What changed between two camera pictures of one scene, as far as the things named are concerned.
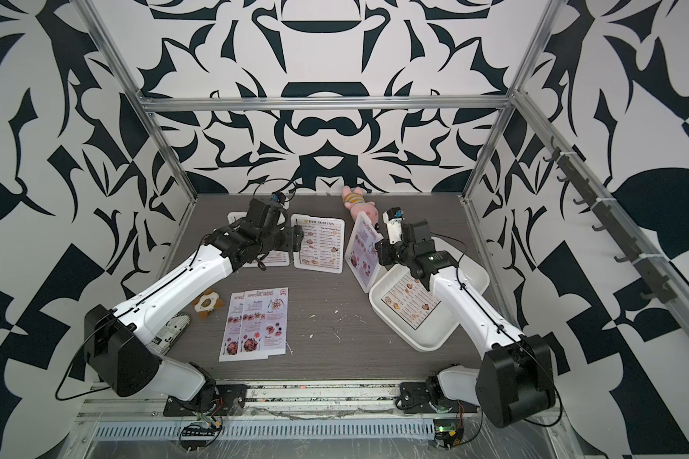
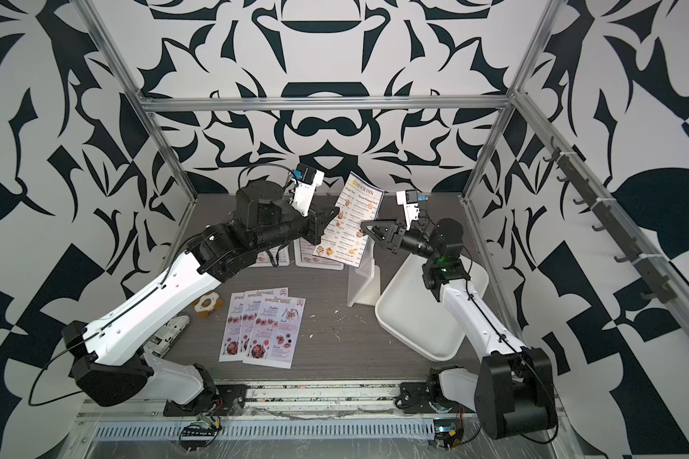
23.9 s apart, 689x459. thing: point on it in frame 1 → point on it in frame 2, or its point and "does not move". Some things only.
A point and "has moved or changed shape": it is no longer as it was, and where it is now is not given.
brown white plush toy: [208, 301] does not move
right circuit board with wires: [450, 432] does not move
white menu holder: [361, 253] has moved or changed shape
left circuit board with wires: [204, 430] does not move
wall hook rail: [655, 277] does not move
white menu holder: [274, 258] does not move
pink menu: [363, 256] → [276, 331]
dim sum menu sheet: [411, 300] → [344, 241]
